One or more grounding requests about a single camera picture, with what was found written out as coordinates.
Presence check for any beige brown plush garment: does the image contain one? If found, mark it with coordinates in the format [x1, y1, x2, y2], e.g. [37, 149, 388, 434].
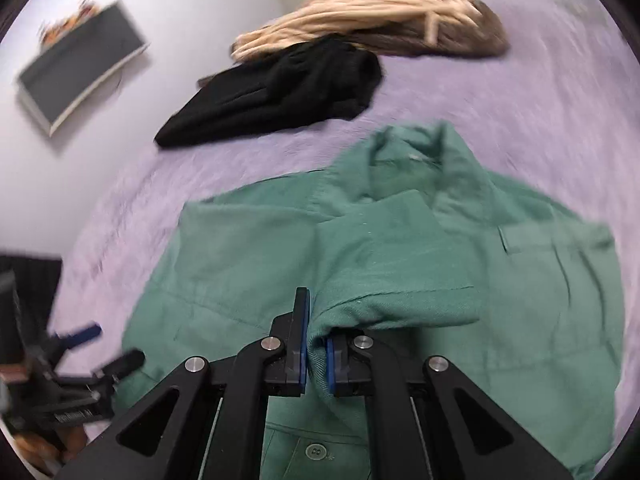
[230, 0, 511, 64]

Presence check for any black garment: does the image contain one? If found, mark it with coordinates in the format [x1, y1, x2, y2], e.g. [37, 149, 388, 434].
[154, 34, 385, 150]

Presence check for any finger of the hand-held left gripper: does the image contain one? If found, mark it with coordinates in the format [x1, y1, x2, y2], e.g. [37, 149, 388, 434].
[92, 349, 147, 382]
[54, 324, 104, 352]

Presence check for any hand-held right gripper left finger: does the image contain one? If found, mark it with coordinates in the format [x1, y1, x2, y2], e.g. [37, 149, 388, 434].
[56, 287, 312, 480]

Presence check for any wall-mounted monitor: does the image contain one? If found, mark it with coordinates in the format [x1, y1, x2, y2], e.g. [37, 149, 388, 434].
[15, 0, 151, 137]

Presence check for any green shirt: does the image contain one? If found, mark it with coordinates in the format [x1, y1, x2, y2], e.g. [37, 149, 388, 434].
[112, 120, 627, 480]

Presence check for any purple bed blanket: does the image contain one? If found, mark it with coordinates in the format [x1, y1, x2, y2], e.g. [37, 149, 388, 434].
[47, 0, 632, 480]

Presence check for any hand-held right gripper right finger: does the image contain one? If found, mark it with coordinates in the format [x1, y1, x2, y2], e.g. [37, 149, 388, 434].
[324, 330, 572, 480]

